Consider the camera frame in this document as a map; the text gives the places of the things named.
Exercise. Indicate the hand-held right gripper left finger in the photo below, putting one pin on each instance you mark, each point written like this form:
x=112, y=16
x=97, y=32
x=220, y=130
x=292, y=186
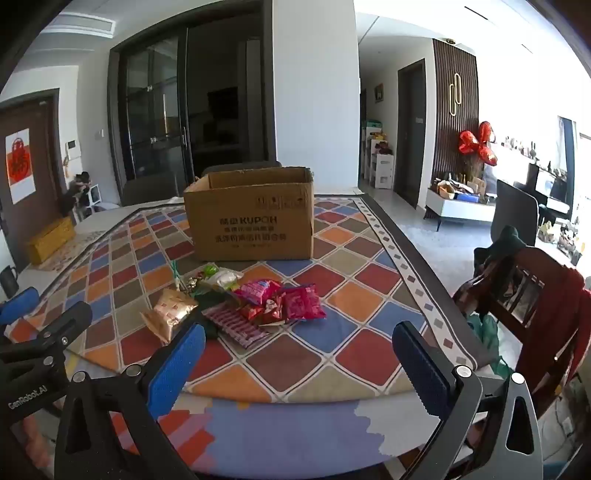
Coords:
x=178, y=369

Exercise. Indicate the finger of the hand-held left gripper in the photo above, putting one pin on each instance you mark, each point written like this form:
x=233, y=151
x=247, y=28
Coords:
x=60, y=325
x=18, y=302

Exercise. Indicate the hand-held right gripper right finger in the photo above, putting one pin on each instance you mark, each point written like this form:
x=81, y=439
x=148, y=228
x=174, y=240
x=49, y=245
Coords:
x=425, y=369

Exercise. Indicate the gold snack packet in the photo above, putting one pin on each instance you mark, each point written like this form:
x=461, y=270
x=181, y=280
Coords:
x=171, y=309

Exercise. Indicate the pale striped snack packet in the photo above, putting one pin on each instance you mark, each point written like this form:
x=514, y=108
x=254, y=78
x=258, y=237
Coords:
x=235, y=327

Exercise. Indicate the pink and blue snack packet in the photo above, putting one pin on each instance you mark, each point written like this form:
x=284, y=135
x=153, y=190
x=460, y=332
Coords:
x=256, y=290

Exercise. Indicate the brown cardboard box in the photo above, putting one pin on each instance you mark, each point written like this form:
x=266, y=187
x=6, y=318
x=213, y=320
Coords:
x=249, y=217

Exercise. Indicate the black kettle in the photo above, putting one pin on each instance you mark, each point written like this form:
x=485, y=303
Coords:
x=8, y=284

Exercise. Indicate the dark green snack packet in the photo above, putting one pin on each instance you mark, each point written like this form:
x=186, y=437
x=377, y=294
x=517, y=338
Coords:
x=211, y=328

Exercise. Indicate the green plastic bag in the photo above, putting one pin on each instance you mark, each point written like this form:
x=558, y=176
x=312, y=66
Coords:
x=487, y=339

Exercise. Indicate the yellow box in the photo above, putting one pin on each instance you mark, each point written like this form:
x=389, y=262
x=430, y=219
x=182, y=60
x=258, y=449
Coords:
x=51, y=240

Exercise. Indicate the foil wrapped candies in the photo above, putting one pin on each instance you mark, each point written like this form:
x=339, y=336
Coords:
x=194, y=280

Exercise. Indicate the small red snack packet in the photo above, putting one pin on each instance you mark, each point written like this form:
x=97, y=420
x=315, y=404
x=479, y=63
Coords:
x=273, y=310
x=250, y=312

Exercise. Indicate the green stick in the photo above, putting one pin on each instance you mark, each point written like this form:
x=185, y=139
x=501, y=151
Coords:
x=175, y=277

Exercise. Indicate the white plastic snack packet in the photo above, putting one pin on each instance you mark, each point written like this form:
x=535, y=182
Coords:
x=226, y=278

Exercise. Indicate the wooden chair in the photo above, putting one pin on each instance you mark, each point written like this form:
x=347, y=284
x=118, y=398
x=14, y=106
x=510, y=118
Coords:
x=508, y=295

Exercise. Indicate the black bag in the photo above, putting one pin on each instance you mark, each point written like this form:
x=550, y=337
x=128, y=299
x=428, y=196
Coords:
x=71, y=194

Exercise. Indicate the white cube shelf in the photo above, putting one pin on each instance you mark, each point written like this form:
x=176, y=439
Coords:
x=92, y=198

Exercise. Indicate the red garment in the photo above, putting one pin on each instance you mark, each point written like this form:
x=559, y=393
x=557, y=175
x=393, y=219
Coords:
x=554, y=332

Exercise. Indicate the red and white door poster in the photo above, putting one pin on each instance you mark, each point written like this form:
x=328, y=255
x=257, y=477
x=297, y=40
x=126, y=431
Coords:
x=21, y=166

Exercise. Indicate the patterned tablecloth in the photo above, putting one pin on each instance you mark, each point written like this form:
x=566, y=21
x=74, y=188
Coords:
x=300, y=429

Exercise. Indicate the bright pink snack packet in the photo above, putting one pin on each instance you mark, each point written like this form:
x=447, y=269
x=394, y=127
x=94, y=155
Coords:
x=302, y=304

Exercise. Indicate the dark green garment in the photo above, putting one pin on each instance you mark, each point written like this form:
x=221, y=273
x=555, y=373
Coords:
x=505, y=242

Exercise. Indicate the brown entrance door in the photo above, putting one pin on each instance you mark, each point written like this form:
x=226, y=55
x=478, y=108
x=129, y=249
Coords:
x=48, y=152

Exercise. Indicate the grey dining chair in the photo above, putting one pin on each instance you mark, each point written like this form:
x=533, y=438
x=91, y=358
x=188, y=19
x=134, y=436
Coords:
x=147, y=191
x=240, y=167

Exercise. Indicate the white intercom panel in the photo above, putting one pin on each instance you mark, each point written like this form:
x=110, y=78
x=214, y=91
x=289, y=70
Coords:
x=72, y=150

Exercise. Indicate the white low cabinet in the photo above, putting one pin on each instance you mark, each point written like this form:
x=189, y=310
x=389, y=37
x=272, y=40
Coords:
x=457, y=208

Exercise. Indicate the blue storage box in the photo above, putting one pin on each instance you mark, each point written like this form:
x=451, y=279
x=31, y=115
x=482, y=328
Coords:
x=467, y=198

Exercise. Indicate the dark grey side chair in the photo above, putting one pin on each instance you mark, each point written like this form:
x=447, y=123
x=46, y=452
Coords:
x=515, y=210

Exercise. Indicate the white shelf unit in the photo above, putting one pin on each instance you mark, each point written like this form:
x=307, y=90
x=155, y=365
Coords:
x=383, y=170

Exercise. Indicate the black television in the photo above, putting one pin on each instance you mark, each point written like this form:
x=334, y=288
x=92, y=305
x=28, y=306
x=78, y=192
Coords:
x=549, y=184

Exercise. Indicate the red foil balloon bunch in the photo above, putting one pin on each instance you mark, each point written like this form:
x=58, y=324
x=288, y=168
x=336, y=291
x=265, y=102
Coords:
x=482, y=147

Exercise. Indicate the black framed glass sliding door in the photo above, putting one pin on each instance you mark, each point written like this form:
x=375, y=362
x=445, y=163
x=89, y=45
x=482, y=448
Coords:
x=152, y=115

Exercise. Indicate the dark hallway door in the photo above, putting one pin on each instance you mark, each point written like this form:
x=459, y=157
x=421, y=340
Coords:
x=412, y=138

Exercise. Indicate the dark slatted wall panel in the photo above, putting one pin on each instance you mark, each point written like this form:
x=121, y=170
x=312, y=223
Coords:
x=443, y=115

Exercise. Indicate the small wall picture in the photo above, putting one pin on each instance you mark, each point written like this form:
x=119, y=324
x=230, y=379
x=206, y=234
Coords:
x=379, y=92

